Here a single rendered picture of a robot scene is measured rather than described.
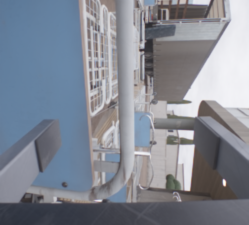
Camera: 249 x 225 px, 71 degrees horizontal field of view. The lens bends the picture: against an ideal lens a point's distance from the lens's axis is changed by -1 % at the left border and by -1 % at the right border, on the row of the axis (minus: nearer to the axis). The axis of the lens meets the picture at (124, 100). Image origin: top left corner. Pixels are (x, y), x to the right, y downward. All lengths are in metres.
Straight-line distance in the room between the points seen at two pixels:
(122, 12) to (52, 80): 0.13
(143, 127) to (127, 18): 3.40
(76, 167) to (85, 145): 0.04
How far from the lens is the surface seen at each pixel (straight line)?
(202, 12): 12.45
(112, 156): 1.66
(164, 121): 9.81
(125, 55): 0.23
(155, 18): 8.37
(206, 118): 0.17
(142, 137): 3.65
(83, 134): 0.27
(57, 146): 0.17
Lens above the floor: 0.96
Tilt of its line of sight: 10 degrees down
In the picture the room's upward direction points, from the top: 91 degrees clockwise
